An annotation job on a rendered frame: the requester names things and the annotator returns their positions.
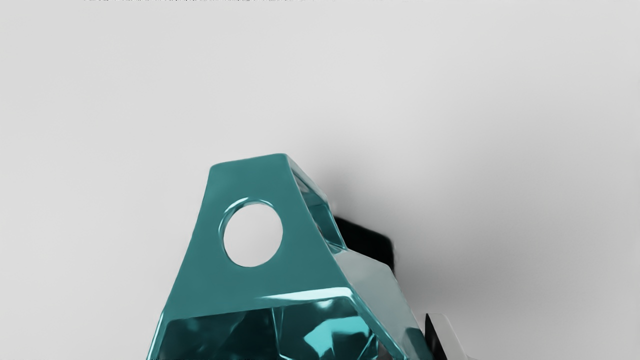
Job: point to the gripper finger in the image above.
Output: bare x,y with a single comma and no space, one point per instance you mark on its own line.
442,337

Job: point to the teal faceted mug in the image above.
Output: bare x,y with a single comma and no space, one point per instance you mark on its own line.
210,280

